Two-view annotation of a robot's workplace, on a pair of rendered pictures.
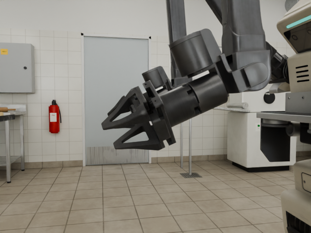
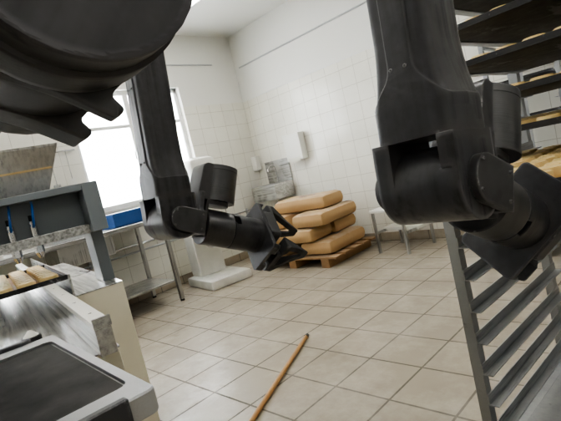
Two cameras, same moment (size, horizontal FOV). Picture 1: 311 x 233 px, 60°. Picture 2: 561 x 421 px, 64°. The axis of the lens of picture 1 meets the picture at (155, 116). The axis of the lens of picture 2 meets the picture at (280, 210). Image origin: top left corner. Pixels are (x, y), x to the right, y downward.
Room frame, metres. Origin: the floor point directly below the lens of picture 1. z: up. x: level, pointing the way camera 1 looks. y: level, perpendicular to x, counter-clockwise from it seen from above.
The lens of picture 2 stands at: (1.11, -0.37, 1.08)
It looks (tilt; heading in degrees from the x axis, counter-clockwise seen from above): 5 degrees down; 148
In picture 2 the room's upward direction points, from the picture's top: 13 degrees counter-clockwise
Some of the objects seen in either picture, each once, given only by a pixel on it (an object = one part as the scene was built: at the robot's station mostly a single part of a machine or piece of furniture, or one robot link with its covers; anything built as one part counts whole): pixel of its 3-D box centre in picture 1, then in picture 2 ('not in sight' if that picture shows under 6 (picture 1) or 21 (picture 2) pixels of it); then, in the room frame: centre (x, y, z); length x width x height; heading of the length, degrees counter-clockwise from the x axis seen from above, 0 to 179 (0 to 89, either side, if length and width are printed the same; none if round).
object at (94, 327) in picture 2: not in sight; (40, 284); (-0.70, -0.29, 0.87); 2.01 x 0.03 x 0.07; 2
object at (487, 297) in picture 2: not in sight; (520, 270); (0.32, 0.94, 0.60); 0.64 x 0.03 x 0.03; 98
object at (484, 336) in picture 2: not in sight; (525, 296); (0.32, 0.94, 0.51); 0.64 x 0.03 x 0.03; 98
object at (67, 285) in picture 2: not in sight; (46, 271); (-1.06, -0.24, 0.88); 1.28 x 0.01 x 0.07; 2
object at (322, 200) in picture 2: not in sight; (308, 202); (-2.95, 2.55, 0.64); 0.72 x 0.42 x 0.15; 18
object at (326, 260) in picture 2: not in sight; (315, 252); (-3.00, 2.52, 0.06); 1.20 x 0.80 x 0.11; 14
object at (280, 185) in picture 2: not in sight; (275, 182); (-3.88, 2.78, 0.92); 1.00 x 0.36 x 1.11; 11
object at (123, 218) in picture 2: not in sight; (124, 217); (-3.55, 0.72, 0.95); 0.40 x 0.30 x 0.14; 104
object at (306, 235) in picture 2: not in sight; (296, 233); (-2.96, 2.31, 0.34); 0.72 x 0.42 x 0.15; 16
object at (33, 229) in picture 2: not in sight; (34, 229); (-0.46, -0.27, 1.07); 0.06 x 0.03 x 0.18; 2
